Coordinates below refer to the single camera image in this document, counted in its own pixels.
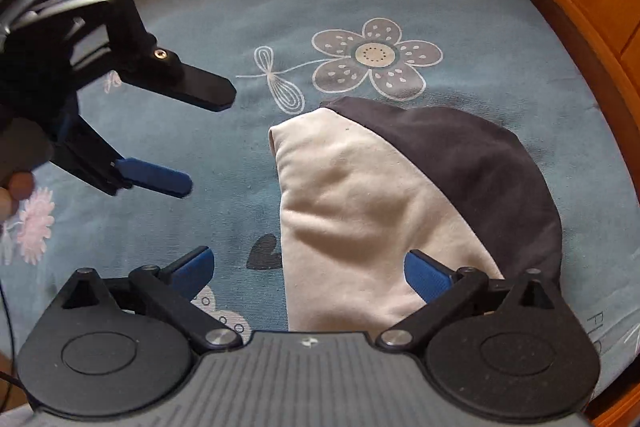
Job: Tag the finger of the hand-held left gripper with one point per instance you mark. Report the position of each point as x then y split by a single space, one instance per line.
200 89
155 177

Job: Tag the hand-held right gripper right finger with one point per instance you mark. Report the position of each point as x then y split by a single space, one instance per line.
427 277

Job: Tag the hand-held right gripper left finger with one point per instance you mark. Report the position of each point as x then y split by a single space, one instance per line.
192 272

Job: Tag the cream and black sweatshirt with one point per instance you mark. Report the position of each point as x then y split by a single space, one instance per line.
360 207

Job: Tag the person's left hand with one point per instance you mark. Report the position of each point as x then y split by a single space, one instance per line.
15 192

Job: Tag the blue floral bed sheet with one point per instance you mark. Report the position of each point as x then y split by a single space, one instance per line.
200 17

